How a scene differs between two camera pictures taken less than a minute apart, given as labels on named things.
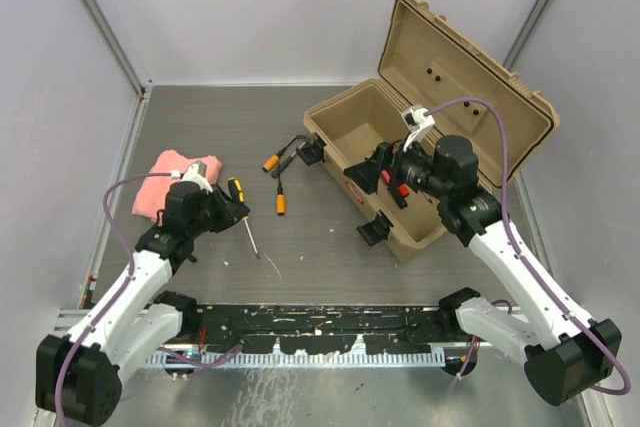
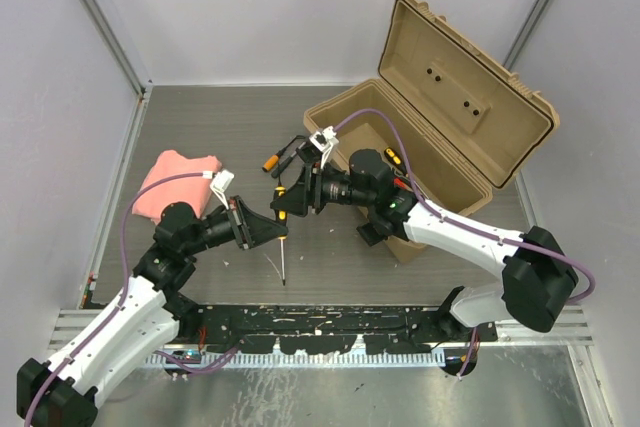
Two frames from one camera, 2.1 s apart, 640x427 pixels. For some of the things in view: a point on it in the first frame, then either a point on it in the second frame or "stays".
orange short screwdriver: (273, 160) stays
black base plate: (324, 330) stays
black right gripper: (367, 173) → (296, 199)
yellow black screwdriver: (239, 196) → (282, 215)
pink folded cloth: (166, 168) stays
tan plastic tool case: (427, 61) stays
